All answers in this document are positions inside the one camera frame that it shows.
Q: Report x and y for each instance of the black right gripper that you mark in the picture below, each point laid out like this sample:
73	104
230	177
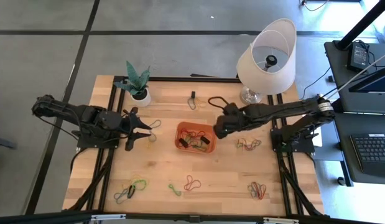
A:
228	124

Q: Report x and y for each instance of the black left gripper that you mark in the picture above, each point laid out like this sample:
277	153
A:
116	124

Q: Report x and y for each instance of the small wide black rubber band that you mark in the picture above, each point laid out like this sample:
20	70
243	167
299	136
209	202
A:
193	94

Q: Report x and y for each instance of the orange plastic bin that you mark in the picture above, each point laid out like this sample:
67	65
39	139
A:
181	126

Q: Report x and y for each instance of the grey-blue rubber band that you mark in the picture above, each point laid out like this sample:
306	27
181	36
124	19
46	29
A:
248	189

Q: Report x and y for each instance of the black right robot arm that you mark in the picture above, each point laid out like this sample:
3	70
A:
279	109

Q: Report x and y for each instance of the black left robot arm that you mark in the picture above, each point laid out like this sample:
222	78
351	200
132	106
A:
74	112

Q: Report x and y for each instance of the snake plant in white pot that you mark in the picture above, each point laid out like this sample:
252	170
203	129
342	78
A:
144	101

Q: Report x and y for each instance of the white shade table lamp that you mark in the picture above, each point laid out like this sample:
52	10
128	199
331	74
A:
273	84

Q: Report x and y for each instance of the white paper sheet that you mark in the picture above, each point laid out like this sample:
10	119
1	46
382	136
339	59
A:
319	141

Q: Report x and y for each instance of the black side desk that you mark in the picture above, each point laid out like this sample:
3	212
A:
338	77
344	149

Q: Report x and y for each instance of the black caster wheel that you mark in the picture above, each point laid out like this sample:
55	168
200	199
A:
341	181

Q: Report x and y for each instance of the grey chair leg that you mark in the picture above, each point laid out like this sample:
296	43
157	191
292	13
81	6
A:
2	142

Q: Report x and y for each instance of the black power adapter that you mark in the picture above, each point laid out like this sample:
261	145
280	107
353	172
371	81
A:
357	57

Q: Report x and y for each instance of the black keyboard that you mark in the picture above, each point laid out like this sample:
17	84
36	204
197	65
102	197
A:
372	152

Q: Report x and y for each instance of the black computer monitor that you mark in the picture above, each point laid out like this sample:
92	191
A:
375	82

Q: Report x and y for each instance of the black stand pole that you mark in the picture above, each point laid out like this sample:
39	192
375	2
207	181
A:
360	26

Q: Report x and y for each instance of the black frame rail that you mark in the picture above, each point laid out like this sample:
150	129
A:
111	93
179	79
298	199
284	186
119	93

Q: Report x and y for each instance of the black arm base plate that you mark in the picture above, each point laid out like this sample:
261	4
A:
307	147
86	143

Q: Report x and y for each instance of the silver bracket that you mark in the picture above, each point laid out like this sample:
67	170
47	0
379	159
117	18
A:
108	217
280	220

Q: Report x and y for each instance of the long black frame beam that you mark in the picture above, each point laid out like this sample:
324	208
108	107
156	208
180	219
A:
164	217

